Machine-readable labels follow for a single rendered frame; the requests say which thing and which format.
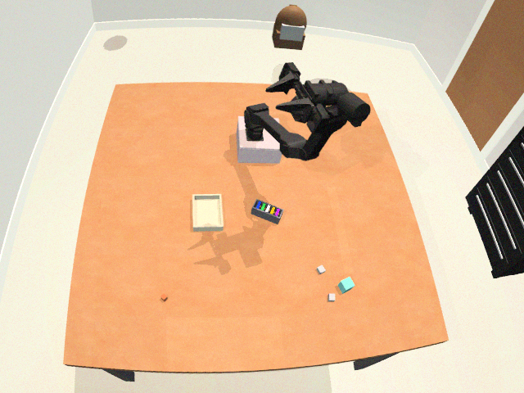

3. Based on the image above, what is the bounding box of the cream open-top tray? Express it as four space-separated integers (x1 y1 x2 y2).
192 194 224 232

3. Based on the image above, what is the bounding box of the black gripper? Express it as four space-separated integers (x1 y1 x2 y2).
265 62 334 133

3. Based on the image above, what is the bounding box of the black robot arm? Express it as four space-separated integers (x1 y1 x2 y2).
244 80 371 161

